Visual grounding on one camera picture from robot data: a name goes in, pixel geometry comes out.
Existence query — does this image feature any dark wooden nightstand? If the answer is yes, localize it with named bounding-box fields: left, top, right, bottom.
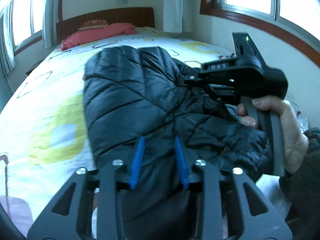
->
left=25, top=60, right=42, bottom=76

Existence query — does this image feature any white curtain panel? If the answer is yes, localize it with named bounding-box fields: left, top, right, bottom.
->
left=42, top=0, right=59, bottom=49
left=1, top=6, right=16, bottom=74

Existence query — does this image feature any patterned white bed sheet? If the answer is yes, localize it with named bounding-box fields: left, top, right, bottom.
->
left=0, top=26, right=303, bottom=238

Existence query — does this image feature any white side window curtain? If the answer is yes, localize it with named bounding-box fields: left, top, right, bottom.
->
left=163, top=0, right=195, bottom=33

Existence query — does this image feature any red pillow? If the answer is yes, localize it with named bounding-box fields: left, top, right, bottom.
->
left=60, top=23, right=138, bottom=51

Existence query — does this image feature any person's right hand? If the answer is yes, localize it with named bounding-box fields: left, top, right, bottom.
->
left=252, top=95, right=309, bottom=174

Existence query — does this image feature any white curtain right panel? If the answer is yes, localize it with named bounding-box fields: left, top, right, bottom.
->
left=42, top=0, right=59, bottom=49

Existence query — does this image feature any black quilted down jacket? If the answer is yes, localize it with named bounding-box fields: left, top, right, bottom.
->
left=83, top=46, right=272, bottom=239

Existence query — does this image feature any dark sleeve right forearm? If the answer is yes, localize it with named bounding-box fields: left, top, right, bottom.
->
left=279, top=128, right=319, bottom=234

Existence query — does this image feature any dark wooden headboard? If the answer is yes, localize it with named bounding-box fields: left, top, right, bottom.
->
left=56, top=7, right=155, bottom=44

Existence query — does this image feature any white curtain left panel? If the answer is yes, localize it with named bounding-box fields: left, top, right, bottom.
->
left=1, top=6, right=16, bottom=74

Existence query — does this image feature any side window wooden frame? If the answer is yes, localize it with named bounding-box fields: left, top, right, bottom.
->
left=200, top=0, right=319, bottom=65

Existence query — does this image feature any window beside wardrobe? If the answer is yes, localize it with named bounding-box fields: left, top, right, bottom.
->
left=1, top=0, right=44, bottom=55

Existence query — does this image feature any brown patterned cushion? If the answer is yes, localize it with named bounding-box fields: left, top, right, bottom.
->
left=78, top=20, right=108, bottom=31

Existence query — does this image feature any wall switch plate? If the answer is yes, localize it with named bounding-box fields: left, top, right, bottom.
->
left=116, top=0, right=128, bottom=5

